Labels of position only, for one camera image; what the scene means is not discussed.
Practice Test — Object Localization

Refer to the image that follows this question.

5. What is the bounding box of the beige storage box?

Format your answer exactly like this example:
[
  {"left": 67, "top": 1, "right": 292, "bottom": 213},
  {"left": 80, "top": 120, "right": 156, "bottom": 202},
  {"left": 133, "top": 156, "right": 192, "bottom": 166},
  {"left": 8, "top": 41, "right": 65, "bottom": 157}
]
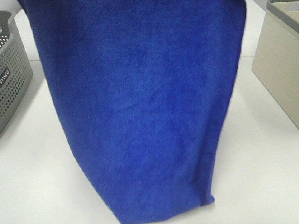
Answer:
[{"left": 252, "top": 0, "right": 299, "bottom": 126}]

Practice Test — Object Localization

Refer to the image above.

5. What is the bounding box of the blue microfibre towel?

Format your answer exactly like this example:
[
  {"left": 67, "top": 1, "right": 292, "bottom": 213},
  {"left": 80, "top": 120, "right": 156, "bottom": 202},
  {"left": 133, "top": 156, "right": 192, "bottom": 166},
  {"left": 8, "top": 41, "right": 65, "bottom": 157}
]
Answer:
[{"left": 20, "top": 0, "right": 246, "bottom": 224}]

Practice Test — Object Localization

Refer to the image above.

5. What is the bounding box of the grey perforated plastic basket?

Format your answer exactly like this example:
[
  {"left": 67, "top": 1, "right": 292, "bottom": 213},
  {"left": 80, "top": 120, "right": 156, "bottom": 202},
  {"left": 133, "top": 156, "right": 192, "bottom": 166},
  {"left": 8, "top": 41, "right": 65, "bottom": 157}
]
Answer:
[{"left": 0, "top": 10, "right": 33, "bottom": 131}]

